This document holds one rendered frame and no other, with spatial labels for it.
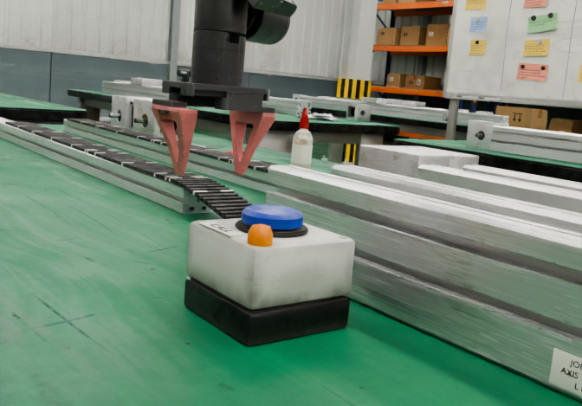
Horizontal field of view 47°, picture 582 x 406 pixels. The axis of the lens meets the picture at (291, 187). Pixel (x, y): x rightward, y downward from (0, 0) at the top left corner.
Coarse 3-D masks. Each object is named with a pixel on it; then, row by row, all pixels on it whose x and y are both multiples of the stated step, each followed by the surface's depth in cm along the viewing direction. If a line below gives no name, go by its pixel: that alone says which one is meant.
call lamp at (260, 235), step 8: (256, 224) 39; (264, 224) 40; (248, 232) 40; (256, 232) 39; (264, 232) 39; (272, 232) 40; (248, 240) 39; (256, 240) 39; (264, 240) 39; (272, 240) 39
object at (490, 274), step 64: (320, 192) 52; (384, 192) 47; (448, 192) 52; (384, 256) 47; (448, 256) 42; (512, 256) 40; (576, 256) 36; (448, 320) 43; (512, 320) 39; (576, 320) 36; (576, 384) 36
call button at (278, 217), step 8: (248, 208) 43; (256, 208) 43; (264, 208) 44; (272, 208) 44; (280, 208) 44; (288, 208) 44; (248, 216) 42; (256, 216) 42; (264, 216) 42; (272, 216) 42; (280, 216) 42; (288, 216) 42; (296, 216) 43; (248, 224) 42; (272, 224) 42; (280, 224) 42; (288, 224) 42; (296, 224) 42
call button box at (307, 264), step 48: (192, 240) 44; (240, 240) 40; (288, 240) 41; (336, 240) 42; (192, 288) 44; (240, 288) 40; (288, 288) 40; (336, 288) 43; (240, 336) 40; (288, 336) 41
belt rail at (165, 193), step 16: (0, 128) 137; (16, 128) 128; (16, 144) 128; (32, 144) 120; (48, 144) 113; (64, 160) 107; (80, 160) 103; (96, 160) 96; (96, 176) 96; (112, 176) 92; (128, 176) 88; (144, 176) 84; (144, 192) 84; (160, 192) 82; (176, 192) 77; (176, 208) 77; (192, 208) 77; (208, 208) 78
